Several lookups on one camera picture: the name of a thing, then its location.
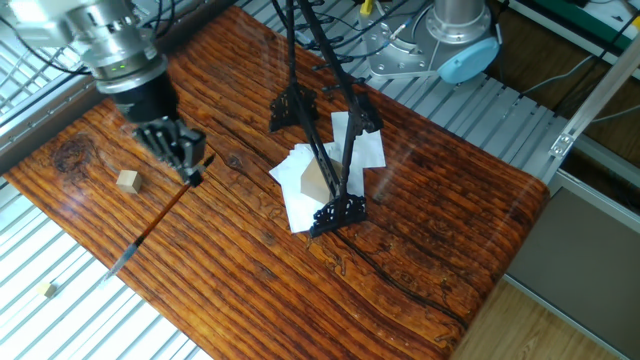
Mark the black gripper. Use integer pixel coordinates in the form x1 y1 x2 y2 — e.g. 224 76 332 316
108 72 213 187

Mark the thin calligraphy brush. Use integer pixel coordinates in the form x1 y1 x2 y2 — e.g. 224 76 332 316
107 154 216 276

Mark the grey robot base column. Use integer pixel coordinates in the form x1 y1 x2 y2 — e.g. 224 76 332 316
428 0 495 43

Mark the black metal pen rack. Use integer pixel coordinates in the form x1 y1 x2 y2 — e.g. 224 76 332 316
268 0 388 240

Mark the small wooden cube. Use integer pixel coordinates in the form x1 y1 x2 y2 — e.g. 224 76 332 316
116 169 140 193

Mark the white paper sheet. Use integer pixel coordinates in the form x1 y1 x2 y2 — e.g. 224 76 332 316
284 180 367 234
329 109 387 170
268 142 336 201

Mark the large wooden block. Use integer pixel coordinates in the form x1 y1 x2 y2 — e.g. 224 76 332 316
302 160 347 203

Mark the green board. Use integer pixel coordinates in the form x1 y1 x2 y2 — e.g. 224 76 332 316
574 0 640 51

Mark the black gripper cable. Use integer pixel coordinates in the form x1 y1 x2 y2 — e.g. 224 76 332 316
0 0 241 76

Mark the white aluminium frame post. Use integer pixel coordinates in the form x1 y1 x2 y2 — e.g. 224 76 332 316
547 35 640 161

